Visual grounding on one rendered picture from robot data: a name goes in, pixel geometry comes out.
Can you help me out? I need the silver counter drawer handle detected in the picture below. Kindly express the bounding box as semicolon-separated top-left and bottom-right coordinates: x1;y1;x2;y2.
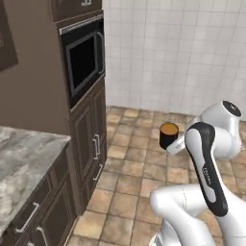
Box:
13;202;41;234

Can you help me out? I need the black built-in oven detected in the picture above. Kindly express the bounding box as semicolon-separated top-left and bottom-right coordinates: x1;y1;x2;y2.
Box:
59;14;107;110

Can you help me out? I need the dark brown counter cupboard door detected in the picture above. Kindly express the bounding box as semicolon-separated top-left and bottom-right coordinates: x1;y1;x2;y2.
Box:
30;184;79;246

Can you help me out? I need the brown tall cabinet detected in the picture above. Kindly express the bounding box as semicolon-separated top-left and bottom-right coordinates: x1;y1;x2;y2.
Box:
0;0;109;216

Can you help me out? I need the dark brown counter drawer front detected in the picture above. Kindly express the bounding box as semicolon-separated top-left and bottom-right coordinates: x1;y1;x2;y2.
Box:
4;166;69;244

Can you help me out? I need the silver counter cupboard handle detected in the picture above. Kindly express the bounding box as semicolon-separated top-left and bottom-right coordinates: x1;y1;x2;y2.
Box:
35;225;50;246

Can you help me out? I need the dark brown overhead cupboard door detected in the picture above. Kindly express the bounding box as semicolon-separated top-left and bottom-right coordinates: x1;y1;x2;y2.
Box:
49;0;104;23

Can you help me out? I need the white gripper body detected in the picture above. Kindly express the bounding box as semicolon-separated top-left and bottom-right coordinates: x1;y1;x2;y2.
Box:
165;135;188;157

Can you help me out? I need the silver oven handle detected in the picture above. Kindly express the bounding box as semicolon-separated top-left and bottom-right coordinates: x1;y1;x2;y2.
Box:
96;31;107;76

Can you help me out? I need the dark brown wall cupboard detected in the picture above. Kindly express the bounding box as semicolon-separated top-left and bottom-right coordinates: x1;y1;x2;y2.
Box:
0;0;19;73

